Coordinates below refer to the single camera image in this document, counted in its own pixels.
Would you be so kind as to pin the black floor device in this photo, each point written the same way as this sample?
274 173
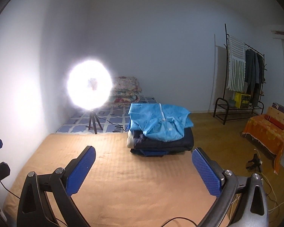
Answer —
255 164

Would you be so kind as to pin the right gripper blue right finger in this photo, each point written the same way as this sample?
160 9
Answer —
209 170

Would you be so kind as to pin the black clothes rack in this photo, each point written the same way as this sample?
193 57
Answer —
244 82

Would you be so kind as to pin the white folded garment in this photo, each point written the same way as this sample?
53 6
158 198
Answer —
130 140

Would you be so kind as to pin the blue folded garment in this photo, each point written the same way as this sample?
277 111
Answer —
149 153

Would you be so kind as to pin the blue checkered bed sheet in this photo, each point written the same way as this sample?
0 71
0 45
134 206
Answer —
112 119

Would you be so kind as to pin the floral folded quilt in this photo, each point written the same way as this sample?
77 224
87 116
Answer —
125 91

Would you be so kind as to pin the black tripod stand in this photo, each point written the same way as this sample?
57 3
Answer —
94 122

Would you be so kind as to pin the dark hanging clothes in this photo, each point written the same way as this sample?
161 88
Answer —
254 75

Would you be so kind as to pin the orange cloth covered box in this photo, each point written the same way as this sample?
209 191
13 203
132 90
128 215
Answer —
268 130

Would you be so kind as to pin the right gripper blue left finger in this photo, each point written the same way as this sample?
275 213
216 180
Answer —
77 170

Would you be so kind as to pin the light blue jacket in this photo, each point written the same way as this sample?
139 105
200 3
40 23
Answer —
159 121

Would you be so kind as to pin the dark navy folded jacket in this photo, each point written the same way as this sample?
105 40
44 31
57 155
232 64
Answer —
178 146

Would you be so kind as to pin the white ring light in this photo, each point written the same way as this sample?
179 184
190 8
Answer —
89 84

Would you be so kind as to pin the yellow box on rack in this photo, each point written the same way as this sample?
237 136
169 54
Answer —
242 100

